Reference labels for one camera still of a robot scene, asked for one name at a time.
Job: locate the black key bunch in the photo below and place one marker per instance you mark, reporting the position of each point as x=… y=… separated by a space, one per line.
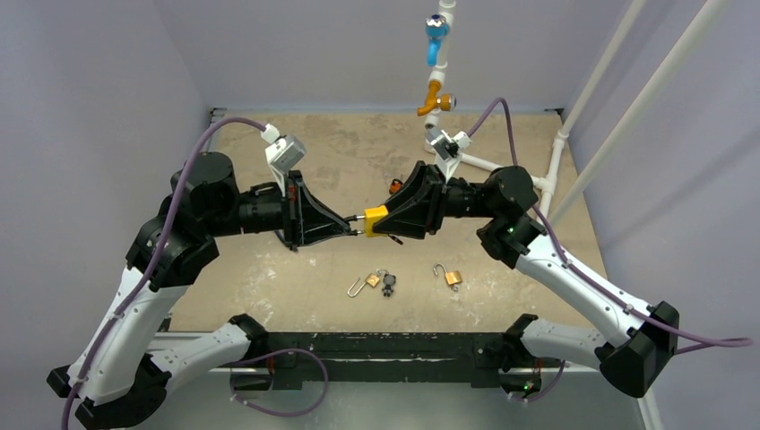
x=387 y=281

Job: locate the white diagonal pole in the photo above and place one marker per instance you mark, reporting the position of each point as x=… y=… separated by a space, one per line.
x=665 y=71

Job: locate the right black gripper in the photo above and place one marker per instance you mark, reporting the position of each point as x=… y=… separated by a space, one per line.
x=436 y=195

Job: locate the blue handled pliers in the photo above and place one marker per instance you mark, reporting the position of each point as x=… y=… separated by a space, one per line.
x=281 y=237

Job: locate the aluminium frame rail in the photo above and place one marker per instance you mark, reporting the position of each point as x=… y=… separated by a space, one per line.
x=211 y=127

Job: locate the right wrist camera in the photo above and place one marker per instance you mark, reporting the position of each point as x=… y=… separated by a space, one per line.
x=449 y=150

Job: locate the orange tap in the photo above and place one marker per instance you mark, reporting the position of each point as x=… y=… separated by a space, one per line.
x=436 y=99

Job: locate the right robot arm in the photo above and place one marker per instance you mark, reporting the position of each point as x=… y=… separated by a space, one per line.
x=629 y=341

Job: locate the blue tap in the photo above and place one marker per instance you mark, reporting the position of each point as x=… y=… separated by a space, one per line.
x=437 y=28

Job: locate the yellow black padlock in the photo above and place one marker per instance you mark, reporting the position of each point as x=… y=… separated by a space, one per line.
x=368 y=220

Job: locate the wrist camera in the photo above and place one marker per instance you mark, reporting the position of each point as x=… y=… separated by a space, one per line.
x=282 y=153
x=449 y=150

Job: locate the white pvc pipe frame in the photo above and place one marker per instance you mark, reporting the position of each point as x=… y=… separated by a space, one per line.
x=546 y=184

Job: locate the black base bar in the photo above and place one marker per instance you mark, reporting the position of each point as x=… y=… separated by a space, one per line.
x=479 y=359

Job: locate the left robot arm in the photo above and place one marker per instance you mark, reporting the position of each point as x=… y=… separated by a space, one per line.
x=117 y=382

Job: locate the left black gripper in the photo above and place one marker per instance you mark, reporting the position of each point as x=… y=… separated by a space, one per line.
x=300 y=209

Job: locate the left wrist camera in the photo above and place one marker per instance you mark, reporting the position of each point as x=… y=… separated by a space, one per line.
x=282 y=153

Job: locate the brass padlock open shackle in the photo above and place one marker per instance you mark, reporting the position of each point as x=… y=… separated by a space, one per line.
x=453 y=279

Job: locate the brass padlock long shackle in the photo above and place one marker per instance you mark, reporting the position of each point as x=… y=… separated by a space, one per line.
x=372 y=280

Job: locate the orange black padlock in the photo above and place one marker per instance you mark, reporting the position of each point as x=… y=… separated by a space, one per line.
x=395 y=186

